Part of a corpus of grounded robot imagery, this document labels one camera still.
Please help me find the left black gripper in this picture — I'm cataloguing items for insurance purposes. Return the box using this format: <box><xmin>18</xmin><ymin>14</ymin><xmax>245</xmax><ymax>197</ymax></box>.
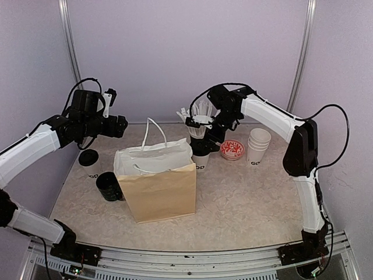
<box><xmin>80</xmin><ymin>114</ymin><xmax>128</xmax><ymax>137</ymax></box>

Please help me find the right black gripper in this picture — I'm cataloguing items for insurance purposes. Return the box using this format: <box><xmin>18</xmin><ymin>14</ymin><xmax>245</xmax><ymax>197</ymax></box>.
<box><xmin>201</xmin><ymin>107</ymin><xmax>240</xmax><ymax>153</ymax></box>

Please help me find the white paper cup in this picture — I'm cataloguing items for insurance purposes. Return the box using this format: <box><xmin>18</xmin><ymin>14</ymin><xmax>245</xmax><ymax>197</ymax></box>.
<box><xmin>83</xmin><ymin>162</ymin><xmax>102</xmax><ymax>179</ymax></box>
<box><xmin>192</xmin><ymin>155</ymin><xmax>209</xmax><ymax>172</ymax></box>

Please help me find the brown paper bag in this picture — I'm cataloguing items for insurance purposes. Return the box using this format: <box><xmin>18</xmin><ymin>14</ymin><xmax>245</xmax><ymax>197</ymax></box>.
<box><xmin>113</xmin><ymin>135</ymin><xmax>196</xmax><ymax>223</ymax></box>

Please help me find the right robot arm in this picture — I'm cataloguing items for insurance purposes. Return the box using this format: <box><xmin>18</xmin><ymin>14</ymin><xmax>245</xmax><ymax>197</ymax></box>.
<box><xmin>185</xmin><ymin>83</ymin><xmax>329</xmax><ymax>259</ymax></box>

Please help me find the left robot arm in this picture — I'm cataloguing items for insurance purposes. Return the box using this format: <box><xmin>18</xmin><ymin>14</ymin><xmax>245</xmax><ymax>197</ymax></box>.
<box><xmin>1</xmin><ymin>86</ymin><xmax>128</xmax><ymax>260</ymax></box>

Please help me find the red patterned bowl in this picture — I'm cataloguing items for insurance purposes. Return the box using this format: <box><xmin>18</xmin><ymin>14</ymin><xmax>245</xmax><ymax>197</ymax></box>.
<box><xmin>220</xmin><ymin>139</ymin><xmax>245</xmax><ymax>160</ymax></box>

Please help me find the stack of white paper cups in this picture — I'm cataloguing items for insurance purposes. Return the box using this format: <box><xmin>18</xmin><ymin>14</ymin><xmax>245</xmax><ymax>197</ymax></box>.
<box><xmin>247</xmin><ymin>128</ymin><xmax>272</xmax><ymax>166</ymax></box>

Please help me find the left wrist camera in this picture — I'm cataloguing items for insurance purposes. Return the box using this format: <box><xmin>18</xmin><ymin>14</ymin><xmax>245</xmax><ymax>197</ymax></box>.
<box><xmin>102</xmin><ymin>88</ymin><xmax>117</xmax><ymax>118</ymax></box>

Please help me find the left aluminium post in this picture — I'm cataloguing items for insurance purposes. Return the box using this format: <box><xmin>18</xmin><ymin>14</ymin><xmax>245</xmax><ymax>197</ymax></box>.
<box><xmin>58</xmin><ymin>0</ymin><xmax>82</xmax><ymax>82</ymax></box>

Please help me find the aluminium post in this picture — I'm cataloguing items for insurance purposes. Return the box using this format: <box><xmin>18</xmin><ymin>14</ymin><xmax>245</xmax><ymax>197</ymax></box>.
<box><xmin>58</xmin><ymin>0</ymin><xmax>82</xmax><ymax>82</ymax></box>
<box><xmin>287</xmin><ymin>0</ymin><xmax>317</xmax><ymax>113</ymax></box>

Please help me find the aluminium front rail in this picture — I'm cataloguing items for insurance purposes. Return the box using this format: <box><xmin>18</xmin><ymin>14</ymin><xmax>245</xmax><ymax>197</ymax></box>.
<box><xmin>23</xmin><ymin>230</ymin><xmax>359</xmax><ymax>280</ymax></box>

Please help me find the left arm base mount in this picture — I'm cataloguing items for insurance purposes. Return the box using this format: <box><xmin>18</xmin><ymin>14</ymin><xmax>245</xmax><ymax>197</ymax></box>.
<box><xmin>50</xmin><ymin>242</ymin><xmax>101</xmax><ymax>267</ymax></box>

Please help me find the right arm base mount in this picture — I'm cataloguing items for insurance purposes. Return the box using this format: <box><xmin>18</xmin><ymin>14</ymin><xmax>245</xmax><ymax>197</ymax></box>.
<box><xmin>277</xmin><ymin>240</ymin><xmax>329</xmax><ymax>265</ymax></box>

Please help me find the right aluminium post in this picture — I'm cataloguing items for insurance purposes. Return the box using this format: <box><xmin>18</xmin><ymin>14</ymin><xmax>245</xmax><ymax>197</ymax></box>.
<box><xmin>287</xmin><ymin>0</ymin><xmax>317</xmax><ymax>113</ymax></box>

